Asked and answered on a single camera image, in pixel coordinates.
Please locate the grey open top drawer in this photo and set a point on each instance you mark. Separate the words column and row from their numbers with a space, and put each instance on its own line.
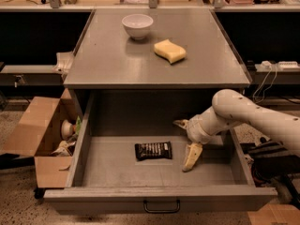
column 105, row 176

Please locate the grey cabinet counter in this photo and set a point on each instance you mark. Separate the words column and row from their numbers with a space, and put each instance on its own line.
column 109, row 59

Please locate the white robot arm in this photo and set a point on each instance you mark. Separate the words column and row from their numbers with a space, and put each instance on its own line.
column 230, row 109

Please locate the dark striped robot base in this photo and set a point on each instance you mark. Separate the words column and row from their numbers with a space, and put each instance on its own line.
column 271, row 160

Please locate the yellow sponge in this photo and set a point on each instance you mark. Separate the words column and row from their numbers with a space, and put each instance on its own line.
column 170, row 51

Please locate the white round item in box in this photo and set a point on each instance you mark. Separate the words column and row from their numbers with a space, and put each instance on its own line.
column 67, row 129

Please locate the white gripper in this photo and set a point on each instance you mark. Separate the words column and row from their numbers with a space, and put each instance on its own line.
column 195, row 129

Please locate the black drawer handle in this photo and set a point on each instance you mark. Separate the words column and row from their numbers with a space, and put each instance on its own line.
column 161, row 207

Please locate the cardboard piece on floor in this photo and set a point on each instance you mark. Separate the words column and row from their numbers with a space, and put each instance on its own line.
column 275, row 214

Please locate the open cardboard box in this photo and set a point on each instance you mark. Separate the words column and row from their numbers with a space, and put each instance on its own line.
column 38, row 135

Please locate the white power strip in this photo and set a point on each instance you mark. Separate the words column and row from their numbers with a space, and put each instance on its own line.
column 288, row 65

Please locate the black rxbar chocolate wrapper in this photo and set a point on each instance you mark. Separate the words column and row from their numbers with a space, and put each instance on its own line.
column 153, row 150

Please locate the white ceramic bowl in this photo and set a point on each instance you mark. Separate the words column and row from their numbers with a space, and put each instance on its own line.
column 137, row 26

